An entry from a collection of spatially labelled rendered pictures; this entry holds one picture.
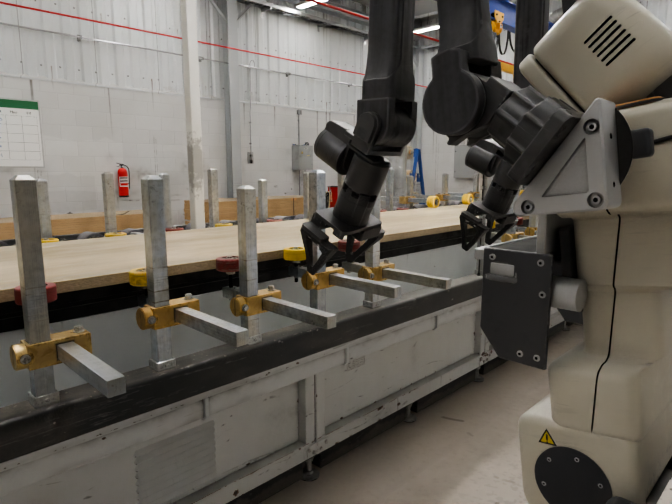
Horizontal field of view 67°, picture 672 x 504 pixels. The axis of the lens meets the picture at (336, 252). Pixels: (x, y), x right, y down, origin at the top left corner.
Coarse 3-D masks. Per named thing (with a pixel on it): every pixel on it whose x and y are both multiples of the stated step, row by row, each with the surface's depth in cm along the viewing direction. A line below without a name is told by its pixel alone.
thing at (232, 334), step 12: (144, 300) 127; (180, 312) 114; (192, 312) 113; (192, 324) 111; (204, 324) 108; (216, 324) 105; (228, 324) 105; (216, 336) 105; (228, 336) 101; (240, 336) 100
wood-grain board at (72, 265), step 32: (256, 224) 240; (288, 224) 240; (384, 224) 240; (416, 224) 240; (448, 224) 240; (0, 256) 151; (64, 256) 151; (96, 256) 151; (128, 256) 151; (192, 256) 151; (0, 288) 111; (64, 288) 119
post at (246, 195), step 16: (240, 192) 128; (240, 208) 129; (240, 224) 130; (240, 240) 131; (256, 240) 132; (240, 256) 132; (256, 256) 132; (240, 272) 132; (256, 272) 133; (240, 288) 133; (256, 288) 133; (256, 320) 135
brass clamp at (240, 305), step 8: (240, 296) 132; (256, 296) 133; (264, 296) 135; (272, 296) 137; (280, 296) 139; (232, 304) 132; (240, 304) 130; (248, 304) 131; (256, 304) 133; (232, 312) 132; (240, 312) 130; (248, 312) 131; (256, 312) 133
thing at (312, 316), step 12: (228, 288) 145; (264, 300) 134; (276, 300) 132; (276, 312) 131; (288, 312) 127; (300, 312) 124; (312, 312) 121; (324, 312) 121; (312, 324) 121; (324, 324) 118
